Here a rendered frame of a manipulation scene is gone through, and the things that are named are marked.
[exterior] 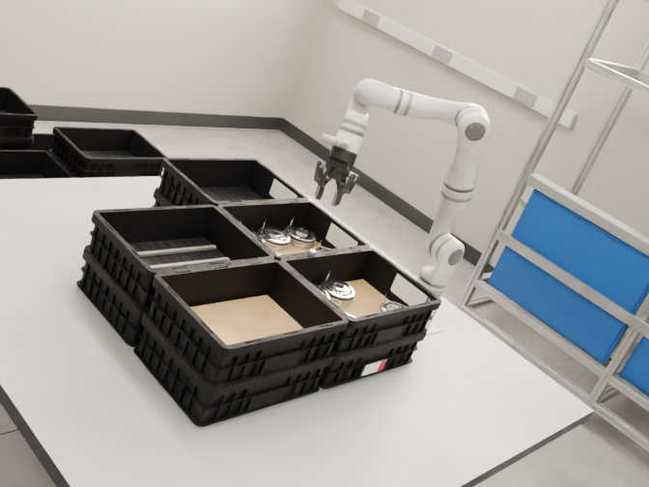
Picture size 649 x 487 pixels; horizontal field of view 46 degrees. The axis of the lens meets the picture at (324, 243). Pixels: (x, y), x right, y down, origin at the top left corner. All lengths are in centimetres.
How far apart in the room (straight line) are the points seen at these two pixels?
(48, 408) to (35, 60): 341
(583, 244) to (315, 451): 230
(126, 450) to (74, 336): 39
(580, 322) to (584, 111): 143
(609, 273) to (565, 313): 30
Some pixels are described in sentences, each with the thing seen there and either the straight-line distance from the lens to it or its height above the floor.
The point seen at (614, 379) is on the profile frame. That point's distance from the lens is 390.
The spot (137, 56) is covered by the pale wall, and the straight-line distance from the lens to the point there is 525.
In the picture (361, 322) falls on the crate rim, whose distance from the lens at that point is 195.
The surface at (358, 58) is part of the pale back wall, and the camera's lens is 578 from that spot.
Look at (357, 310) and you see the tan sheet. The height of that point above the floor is 83.
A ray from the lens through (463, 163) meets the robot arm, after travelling 223.
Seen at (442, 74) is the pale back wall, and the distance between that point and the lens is 531.
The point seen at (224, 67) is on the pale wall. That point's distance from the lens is 569.
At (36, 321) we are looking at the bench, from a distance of 199.
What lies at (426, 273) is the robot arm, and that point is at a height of 90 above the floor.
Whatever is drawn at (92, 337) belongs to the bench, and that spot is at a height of 70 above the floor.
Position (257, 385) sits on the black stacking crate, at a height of 80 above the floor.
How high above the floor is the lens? 184
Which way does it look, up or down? 24 degrees down
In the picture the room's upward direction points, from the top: 21 degrees clockwise
